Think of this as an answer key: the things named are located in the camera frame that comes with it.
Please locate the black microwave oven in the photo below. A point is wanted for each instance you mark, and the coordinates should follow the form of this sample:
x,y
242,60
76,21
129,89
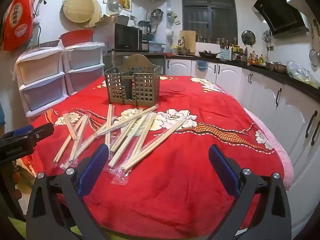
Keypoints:
x,y
125,37

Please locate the black blender jug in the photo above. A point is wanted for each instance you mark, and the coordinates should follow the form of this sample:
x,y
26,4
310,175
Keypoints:
x,y
144,27

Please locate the hanging steel pot lid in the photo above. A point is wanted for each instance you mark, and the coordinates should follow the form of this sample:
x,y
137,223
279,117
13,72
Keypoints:
x,y
248,38

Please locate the glass pot lid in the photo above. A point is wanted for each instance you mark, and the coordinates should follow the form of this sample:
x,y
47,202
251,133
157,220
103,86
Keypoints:
x,y
113,7

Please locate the red plastic basin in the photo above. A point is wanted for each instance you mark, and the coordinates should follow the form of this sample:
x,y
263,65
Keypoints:
x,y
76,38

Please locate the group of sauce bottles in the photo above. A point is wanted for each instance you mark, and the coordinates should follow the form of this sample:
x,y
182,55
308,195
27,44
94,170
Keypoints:
x,y
255,60

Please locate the wooden cutting board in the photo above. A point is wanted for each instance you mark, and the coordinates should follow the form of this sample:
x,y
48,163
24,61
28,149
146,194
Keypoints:
x,y
188,40

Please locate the pink blanket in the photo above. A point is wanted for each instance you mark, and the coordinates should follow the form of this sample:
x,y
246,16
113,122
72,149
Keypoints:
x,y
282,160

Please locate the hanging steel pot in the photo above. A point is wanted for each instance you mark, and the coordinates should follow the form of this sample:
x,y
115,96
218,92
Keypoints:
x,y
157,13

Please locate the brown plastic utensil holder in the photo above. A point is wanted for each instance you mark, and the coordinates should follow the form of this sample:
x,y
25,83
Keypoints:
x,y
147,87

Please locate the round bamboo tray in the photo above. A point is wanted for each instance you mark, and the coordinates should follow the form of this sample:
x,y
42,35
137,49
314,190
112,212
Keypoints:
x,y
97,12
77,8

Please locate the pale blue knife block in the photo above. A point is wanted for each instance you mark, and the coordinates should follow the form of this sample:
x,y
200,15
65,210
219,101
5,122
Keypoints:
x,y
225,54

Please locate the dark kitchen window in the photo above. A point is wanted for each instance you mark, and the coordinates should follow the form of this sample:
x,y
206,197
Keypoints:
x,y
210,12

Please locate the red shopping bag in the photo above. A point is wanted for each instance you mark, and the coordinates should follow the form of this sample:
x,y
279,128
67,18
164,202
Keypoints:
x,y
17,22

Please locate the blue hanging cloth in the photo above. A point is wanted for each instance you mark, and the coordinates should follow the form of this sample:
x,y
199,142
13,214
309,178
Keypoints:
x,y
202,65

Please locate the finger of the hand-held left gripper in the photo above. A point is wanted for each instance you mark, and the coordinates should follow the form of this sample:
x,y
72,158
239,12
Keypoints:
x,y
42,131

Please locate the clear plastic bag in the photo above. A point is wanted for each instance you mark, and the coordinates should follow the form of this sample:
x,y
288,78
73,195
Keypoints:
x,y
301,75

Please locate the black range hood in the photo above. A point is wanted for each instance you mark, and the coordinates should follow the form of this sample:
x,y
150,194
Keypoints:
x,y
280,15

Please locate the steel cooking pots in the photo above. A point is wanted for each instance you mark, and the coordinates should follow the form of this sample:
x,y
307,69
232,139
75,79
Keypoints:
x,y
276,67

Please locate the black wok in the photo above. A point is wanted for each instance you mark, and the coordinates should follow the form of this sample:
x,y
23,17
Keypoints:
x,y
208,54

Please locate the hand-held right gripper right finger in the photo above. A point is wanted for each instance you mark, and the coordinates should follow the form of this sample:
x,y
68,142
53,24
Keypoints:
x,y
225,171

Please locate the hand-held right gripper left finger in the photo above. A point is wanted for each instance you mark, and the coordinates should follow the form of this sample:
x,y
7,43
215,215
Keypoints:
x,y
93,166

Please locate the clear glass bottle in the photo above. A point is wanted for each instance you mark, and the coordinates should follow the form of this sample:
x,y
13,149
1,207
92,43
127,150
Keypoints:
x,y
113,58

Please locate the red floral blanket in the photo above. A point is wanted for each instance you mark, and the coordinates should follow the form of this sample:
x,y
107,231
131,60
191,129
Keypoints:
x,y
175,192

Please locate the pile of chopsticks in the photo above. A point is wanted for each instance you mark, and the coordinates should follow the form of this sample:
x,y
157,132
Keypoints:
x,y
155,144

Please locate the white plastic drawer unit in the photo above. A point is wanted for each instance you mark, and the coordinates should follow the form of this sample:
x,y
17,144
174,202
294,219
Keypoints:
x,y
83,75
40,92

